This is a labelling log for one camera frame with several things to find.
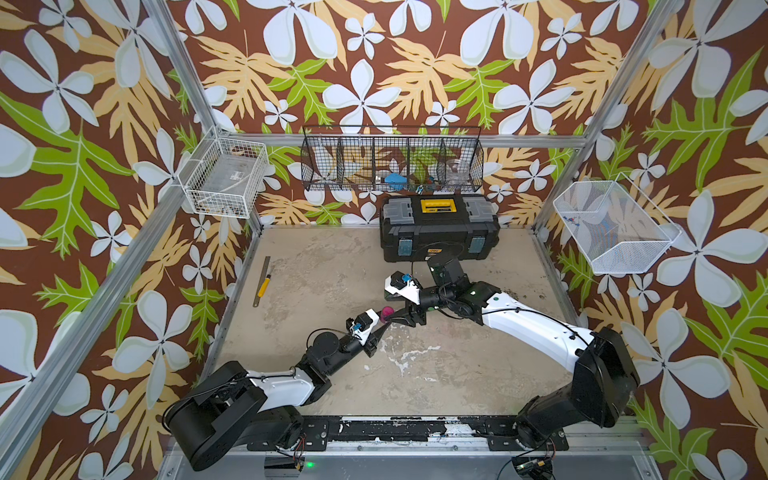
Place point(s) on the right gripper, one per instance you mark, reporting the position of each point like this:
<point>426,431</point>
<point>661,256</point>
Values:
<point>410,316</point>

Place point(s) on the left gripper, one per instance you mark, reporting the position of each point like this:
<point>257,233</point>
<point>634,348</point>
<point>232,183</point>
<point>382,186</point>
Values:
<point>370,343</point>

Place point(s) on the magenta paint jar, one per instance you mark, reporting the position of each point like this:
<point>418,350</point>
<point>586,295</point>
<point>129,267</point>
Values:
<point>386,313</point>

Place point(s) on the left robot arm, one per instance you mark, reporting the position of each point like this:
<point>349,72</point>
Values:
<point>236,406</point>

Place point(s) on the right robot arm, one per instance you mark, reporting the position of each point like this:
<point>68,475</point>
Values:
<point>604,378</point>

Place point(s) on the black toolbox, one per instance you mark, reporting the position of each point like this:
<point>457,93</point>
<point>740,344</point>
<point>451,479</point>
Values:
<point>417,227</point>

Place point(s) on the blue object in basket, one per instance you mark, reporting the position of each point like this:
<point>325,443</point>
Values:
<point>395,182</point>

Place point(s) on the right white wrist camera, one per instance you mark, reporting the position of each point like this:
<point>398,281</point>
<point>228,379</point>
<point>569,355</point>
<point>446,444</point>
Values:
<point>404,286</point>

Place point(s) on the yellow handled metal file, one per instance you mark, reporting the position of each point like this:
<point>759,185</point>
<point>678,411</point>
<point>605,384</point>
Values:
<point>264,280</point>

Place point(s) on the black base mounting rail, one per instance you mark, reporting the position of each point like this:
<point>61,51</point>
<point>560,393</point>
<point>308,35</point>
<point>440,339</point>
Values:
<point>323,432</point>

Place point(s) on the black wire basket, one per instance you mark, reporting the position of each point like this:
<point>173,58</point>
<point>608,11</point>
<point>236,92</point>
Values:
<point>433,159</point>

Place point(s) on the white wire basket right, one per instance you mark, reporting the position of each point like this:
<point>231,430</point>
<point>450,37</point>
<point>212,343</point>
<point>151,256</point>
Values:
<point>616,225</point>

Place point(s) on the white wire basket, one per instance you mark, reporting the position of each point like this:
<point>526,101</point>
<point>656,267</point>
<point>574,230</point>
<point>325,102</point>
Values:
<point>616,225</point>
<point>223,175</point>

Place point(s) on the white wire basket left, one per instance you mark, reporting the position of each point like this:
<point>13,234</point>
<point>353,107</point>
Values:
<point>223,175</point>

